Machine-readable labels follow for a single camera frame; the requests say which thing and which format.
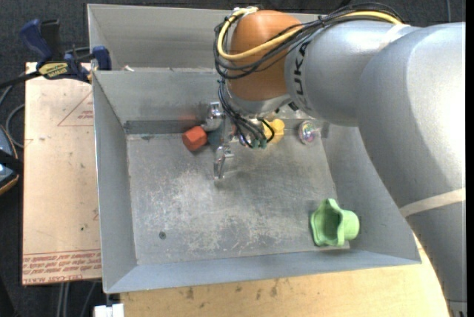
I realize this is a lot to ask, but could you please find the light green plastic cup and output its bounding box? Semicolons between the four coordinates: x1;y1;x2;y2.
309;198;361;248

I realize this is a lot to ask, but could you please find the yellow lumpy toy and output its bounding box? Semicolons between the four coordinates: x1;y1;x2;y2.
261;118;286;144

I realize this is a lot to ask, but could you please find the grey metal bin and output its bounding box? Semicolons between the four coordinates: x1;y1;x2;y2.
87;3;422;295

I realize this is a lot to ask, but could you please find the brown cardboard board, red print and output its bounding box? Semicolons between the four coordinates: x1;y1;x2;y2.
21;61;103;287

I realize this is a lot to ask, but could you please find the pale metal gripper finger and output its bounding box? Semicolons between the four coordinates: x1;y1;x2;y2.
223;144;236;171
213;149;225;181

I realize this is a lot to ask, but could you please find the red-brown block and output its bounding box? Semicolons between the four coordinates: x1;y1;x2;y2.
181;125;209;153

